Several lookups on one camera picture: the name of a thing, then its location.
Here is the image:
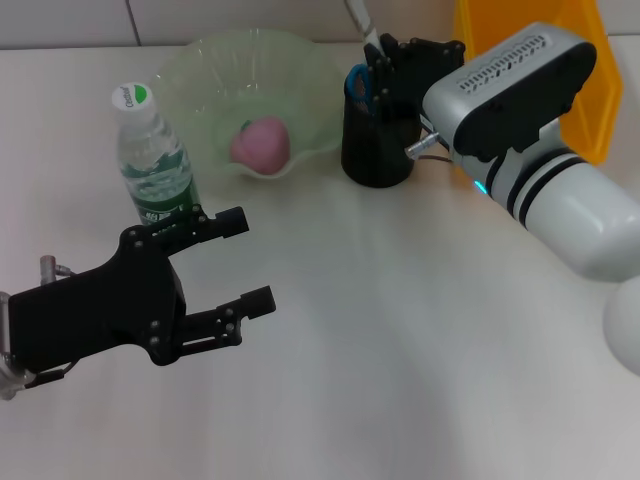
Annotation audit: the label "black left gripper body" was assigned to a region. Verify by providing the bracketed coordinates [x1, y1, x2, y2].
[8, 224, 188, 374]

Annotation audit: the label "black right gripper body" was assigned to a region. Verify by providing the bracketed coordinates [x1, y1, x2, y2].
[397, 37, 466, 119]

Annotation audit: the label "blue handled scissors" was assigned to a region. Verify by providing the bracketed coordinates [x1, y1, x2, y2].
[346, 63, 374, 114]

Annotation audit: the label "grey white ballpoint pen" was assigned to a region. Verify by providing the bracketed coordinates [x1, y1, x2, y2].
[344, 0, 386, 56]

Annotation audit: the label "pink peach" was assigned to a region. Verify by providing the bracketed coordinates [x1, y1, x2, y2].
[229, 114, 292, 176]

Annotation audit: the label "clear green label water bottle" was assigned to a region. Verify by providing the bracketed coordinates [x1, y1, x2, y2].
[110, 82, 201, 226]

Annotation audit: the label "black mesh pen holder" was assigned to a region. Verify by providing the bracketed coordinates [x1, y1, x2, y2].
[341, 67, 426, 189]

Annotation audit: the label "green glass fruit bowl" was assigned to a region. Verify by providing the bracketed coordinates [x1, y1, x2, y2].
[152, 28, 341, 182]

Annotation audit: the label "yellow plastic bin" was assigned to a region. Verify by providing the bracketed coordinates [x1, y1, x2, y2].
[452, 0, 625, 169]

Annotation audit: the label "silver left cable connector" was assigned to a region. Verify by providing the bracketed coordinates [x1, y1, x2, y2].
[39, 254, 79, 284]

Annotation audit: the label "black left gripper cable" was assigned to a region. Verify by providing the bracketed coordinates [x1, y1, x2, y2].
[22, 359, 79, 390]

